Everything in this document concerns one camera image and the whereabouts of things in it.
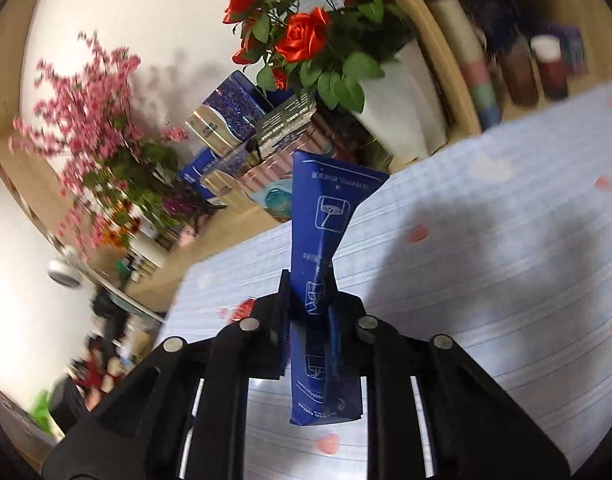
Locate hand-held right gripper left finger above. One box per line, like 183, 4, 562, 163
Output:
41, 269, 293, 480

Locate silver and blue gift box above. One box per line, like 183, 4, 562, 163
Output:
200, 141, 260, 209
185, 70, 275, 154

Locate red rose bouquet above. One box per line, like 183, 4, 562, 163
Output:
222, 0, 417, 112

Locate black side table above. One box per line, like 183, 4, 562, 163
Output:
50, 374, 88, 432

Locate small blue and white box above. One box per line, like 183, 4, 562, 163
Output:
560, 24, 587, 79

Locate orange flowers in white vase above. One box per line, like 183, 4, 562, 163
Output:
102, 209, 163, 273

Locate purple flowers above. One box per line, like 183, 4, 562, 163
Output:
162, 194, 187, 222

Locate pink blossom arrangement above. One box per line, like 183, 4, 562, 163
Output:
7, 31, 190, 262

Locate dark blue carton box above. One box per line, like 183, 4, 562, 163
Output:
287, 149, 390, 427

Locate black mini tripod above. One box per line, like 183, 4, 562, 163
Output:
185, 184, 223, 232

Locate green bag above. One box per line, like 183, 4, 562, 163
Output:
30, 389, 55, 432

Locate dark label box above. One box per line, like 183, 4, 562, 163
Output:
255, 89, 317, 159

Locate red paper cup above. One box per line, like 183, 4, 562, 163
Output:
530, 34, 570, 102

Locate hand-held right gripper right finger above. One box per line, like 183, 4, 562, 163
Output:
327, 264, 571, 480

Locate stack of pastel paper cups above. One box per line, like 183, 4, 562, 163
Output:
430, 0, 502, 132

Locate pink and teal packaged set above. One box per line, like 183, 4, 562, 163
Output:
237, 105, 387, 224

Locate blue and white carton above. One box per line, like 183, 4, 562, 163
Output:
177, 146, 213, 187

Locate white angular vase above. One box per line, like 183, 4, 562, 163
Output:
350, 39, 450, 162

